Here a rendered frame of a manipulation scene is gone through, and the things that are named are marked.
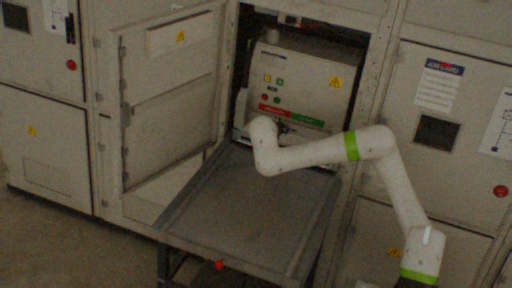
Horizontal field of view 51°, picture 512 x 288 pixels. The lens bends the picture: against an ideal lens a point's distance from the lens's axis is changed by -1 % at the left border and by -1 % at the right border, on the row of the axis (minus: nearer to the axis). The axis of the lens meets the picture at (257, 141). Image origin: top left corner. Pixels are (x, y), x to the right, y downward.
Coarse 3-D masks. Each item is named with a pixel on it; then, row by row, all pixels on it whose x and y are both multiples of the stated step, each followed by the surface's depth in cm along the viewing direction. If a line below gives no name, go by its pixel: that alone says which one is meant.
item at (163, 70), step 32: (224, 0) 225; (128, 32) 189; (160, 32) 202; (192, 32) 217; (224, 32) 234; (128, 64) 200; (160, 64) 214; (192, 64) 230; (128, 96) 207; (160, 96) 219; (192, 96) 239; (128, 128) 214; (160, 128) 231; (192, 128) 250; (128, 160) 222; (160, 160) 240; (128, 192) 227
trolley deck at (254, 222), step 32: (224, 160) 255; (224, 192) 235; (256, 192) 237; (288, 192) 240; (320, 192) 242; (192, 224) 216; (224, 224) 218; (256, 224) 220; (288, 224) 222; (320, 224) 224; (224, 256) 205; (256, 256) 205; (288, 256) 207
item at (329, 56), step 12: (264, 36) 245; (288, 36) 248; (300, 36) 249; (288, 48) 236; (300, 48) 238; (312, 48) 239; (324, 48) 241; (336, 48) 242; (348, 48) 244; (324, 60) 230; (336, 60) 231; (348, 60) 233; (360, 60) 234; (360, 72) 247; (348, 108) 242; (348, 120) 258
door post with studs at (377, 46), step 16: (384, 32) 211; (384, 48) 214; (368, 64) 220; (368, 80) 223; (368, 96) 226; (368, 112) 230; (352, 128) 237; (352, 176) 249; (336, 208) 260; (336, 224) 265; (320, 272) 284
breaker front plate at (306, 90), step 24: (264, 48) 238; (264, 72) 243; (288, 72) 239; (312, 72) 235; (336, 72) 231; (288, 96) 245; (312, 96) 241; (336, 96) 236; (288, 120) 251; (336, 120) 242; (288, 144) 258
